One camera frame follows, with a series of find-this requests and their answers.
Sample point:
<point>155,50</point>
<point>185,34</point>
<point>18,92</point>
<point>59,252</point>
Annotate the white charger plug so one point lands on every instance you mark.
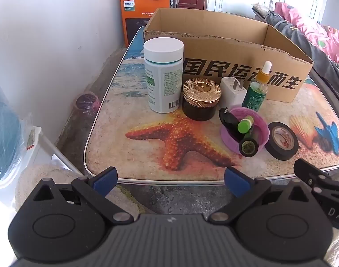
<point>230,94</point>

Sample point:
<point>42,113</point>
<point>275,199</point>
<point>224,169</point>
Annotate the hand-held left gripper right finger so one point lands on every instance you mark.
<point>237,182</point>

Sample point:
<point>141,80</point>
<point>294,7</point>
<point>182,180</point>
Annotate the black cylinder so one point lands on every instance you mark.
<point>248,146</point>

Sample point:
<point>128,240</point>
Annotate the blue-green plastic bag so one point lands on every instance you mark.
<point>5,130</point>

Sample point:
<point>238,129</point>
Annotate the grey blanket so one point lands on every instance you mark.
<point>311,50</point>

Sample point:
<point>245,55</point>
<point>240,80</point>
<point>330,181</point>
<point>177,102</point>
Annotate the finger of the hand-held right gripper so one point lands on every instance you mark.
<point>311,172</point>

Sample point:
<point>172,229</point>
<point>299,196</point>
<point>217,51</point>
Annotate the brown cardboard box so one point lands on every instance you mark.
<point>202,52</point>

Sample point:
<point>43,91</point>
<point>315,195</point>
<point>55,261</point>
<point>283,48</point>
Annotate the green dropper bottle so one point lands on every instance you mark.
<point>254,94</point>

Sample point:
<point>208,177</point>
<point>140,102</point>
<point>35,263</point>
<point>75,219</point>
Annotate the white plastic box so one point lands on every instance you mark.
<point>44,150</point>

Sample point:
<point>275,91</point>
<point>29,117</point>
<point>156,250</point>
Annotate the green lip balm tube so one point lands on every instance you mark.
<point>245,124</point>

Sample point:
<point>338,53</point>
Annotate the dark jar with gold lid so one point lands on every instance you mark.
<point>201,89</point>

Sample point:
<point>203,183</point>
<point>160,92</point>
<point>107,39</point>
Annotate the white pill bottle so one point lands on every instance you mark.
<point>162,75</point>

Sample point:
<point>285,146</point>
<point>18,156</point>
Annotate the pink printed blanket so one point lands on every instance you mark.
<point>311,25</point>

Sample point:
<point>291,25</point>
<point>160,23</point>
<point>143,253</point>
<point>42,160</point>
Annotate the purple item in plastic bag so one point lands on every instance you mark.
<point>87,101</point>

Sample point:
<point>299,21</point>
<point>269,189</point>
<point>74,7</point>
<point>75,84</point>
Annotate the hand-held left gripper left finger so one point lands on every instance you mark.
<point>104,179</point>

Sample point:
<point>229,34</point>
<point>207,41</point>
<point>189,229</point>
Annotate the black electrical tape roll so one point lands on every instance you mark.
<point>293,147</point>

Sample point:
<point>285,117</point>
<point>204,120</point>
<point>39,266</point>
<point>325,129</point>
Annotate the pink collapsible bowl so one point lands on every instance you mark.
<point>228,139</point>

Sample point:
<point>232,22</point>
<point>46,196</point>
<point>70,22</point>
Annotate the orange printed carton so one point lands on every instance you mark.
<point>130,25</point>

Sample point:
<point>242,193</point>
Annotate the beige fuzzy towel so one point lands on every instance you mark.
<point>47,172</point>

